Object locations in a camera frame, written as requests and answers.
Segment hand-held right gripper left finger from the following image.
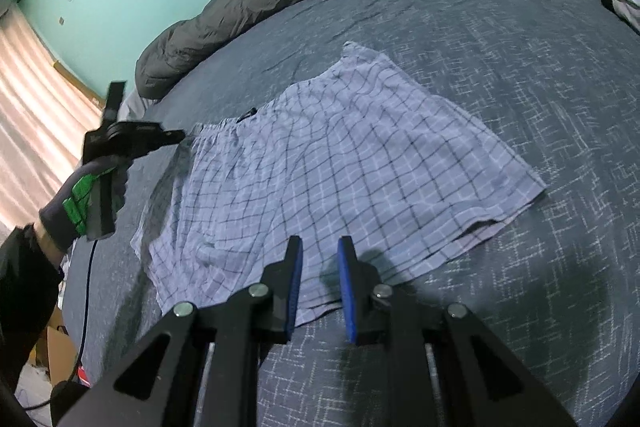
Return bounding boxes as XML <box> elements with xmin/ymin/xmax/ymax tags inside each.
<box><xmin>52</xmin><ymin>234</ymin><xmax>304</xmax><ymax>427</ymax></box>

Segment pale pink curtain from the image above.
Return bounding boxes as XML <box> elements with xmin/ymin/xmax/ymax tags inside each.
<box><xmin>0</xmin><ymin>4</ymin><xmax>108</xmax><ymax>228</ymax></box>

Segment person's left hand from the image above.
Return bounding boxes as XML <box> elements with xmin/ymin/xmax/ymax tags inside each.
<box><xmin>40</xmin><ymin>154</ymin><xmax>131</xmax><ymax>253</ymax></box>

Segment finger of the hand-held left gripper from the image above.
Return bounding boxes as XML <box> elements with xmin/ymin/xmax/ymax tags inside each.
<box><xmin>150</xmin><ymin>129</ymin><xmax>187</xmax><ymax>152</ymax></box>

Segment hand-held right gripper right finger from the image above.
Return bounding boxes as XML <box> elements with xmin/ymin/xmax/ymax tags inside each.
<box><xmin>337</xmin><ymin>235</ymin><xmax>578</xmax><ymax>427</ymax></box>

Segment cardboard box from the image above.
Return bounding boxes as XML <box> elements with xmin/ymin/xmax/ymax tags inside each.
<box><xmin>27</xmin><ymin>324</ymin><xmax>81</xmax><ymax>383</ymax></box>

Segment light grey cloth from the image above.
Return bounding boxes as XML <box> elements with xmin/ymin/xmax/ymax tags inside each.
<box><xmin>120</xmin><ymin>89</ymin><xmax>156</xmax><ymax>122</ymax></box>

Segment bed with blue woven cover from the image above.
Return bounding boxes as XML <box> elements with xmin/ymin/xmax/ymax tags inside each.
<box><xmin>60</xmin><ymin>0</ymin><xmax>640</xmax><ymax>427</ymax></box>

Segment light blue plaid shorts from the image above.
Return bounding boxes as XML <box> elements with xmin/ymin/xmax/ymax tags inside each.
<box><xmin>131</xmin><ymin>41</ymin><xmax>547</xmax><ymax>328</ymax></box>

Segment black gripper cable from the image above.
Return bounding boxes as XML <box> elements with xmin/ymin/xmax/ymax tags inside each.
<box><xmin>20</xmin><ymin>237</ymin><xmax>98</xmax><ymax>410</ymax></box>

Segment person's left forearm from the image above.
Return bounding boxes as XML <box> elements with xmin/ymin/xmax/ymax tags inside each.
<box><xmin>0</xmin><ymin>222</ymin><xmax>66</xmax><ymax>388</ymax></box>

